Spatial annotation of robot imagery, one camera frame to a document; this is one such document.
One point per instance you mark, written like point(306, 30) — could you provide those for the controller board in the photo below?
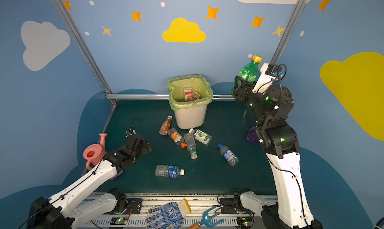
point(244, 222)
point(118, 221)

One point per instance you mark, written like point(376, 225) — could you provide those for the green white label bottle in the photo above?
point(201, 136)

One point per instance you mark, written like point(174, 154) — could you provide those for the right controller board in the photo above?
point(244, 222)

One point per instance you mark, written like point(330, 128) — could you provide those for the pink watering can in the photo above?
point(93, 154)

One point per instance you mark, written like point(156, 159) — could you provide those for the teal garden hand fork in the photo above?
point(207, 219)

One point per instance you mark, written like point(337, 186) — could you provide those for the orange label clear bottle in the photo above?
point(177, 138)

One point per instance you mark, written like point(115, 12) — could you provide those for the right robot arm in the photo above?
point(280, 143)

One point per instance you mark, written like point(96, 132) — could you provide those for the purple pink toy shovel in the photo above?
point(117, 175)

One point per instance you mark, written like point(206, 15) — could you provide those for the brown Nescafe coffee bottle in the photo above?
point(164, 130)

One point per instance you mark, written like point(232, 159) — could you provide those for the left controller board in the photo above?
point(118, 221)

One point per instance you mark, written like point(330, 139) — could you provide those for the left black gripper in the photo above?
point(137, 144)

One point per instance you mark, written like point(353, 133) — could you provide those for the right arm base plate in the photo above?
point(227, 206)

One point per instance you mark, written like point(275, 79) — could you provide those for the blue dotted work glove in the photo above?
point(168, 216)

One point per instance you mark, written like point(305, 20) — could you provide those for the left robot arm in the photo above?
point(64, 209)

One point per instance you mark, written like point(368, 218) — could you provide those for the blue label clear bottle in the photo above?
point(169, 171)

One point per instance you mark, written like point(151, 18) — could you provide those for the green bin liner bag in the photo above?
point(198, 83)

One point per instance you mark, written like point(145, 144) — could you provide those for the green plastic bottle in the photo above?
point(250, 71)

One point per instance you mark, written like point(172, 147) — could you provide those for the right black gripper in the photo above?
point(243, 87)

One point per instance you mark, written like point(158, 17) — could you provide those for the white plastic waste bin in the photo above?
point(191, 117)

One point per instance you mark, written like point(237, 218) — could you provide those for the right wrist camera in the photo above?
point(268, 76)

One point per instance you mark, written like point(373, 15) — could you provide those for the pink label square bottle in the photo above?
point(187, 93)

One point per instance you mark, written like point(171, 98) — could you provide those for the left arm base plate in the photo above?
point(128, 207)

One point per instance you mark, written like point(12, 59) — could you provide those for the clear bottle white label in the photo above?
point(191, 145)

